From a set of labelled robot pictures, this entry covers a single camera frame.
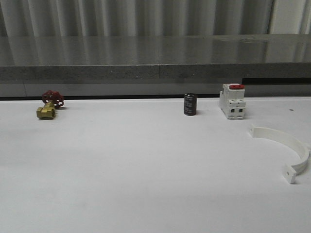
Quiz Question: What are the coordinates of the white half pipe clamp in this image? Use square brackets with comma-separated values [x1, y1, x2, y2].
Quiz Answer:
[250, 125, 310, 184]

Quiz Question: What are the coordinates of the black cylindrical capacitor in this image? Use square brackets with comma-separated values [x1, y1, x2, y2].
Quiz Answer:
[184, 93, 197, 116]

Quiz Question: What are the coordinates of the brass valve red handwheel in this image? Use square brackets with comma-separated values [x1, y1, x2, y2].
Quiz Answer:
[36, 90, 64, 119]

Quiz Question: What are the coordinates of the grey stone counter ledge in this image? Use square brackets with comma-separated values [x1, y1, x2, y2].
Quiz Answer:
[0, 34, 311, 99]

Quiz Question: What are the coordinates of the white circuit breaker red switch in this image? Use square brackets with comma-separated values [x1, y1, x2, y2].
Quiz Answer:
[219, 83, 246, 120]

